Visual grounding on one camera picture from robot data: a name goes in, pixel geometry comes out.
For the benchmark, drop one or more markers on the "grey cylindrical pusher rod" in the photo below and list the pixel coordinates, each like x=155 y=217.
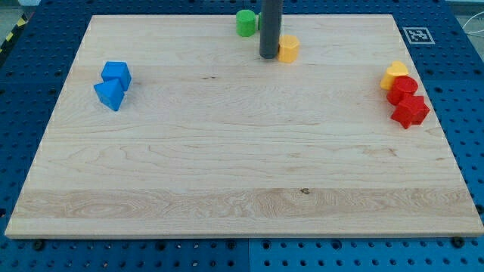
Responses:
x=271 y=11

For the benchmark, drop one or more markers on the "yellow hexagon block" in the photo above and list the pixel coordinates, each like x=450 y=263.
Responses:
x=288 y=50

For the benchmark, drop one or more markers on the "green cylinder block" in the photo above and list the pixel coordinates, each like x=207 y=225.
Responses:
x=245 y=23

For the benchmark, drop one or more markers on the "yellow heart block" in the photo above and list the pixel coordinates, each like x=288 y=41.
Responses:
x=395 y=69

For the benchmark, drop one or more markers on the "white fiducial marker tag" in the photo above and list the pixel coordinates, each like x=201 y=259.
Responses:
x=417 y=35

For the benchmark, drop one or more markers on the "red cylinder block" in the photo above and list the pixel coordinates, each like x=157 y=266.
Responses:
x=402 y=87

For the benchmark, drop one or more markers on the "light wooden board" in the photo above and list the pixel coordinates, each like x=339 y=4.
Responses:
x=212 y=141

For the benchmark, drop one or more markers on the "blue cube block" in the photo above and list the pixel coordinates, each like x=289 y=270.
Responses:
x=117 y=70

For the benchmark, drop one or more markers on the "red star block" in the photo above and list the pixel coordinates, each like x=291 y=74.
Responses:
x=410 y=111

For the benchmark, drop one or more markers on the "blue triangle block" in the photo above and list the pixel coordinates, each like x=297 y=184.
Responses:
x=110 y=93

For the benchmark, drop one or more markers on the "yellow black hazard tape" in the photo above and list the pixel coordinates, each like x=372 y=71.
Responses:
x=13 y=36

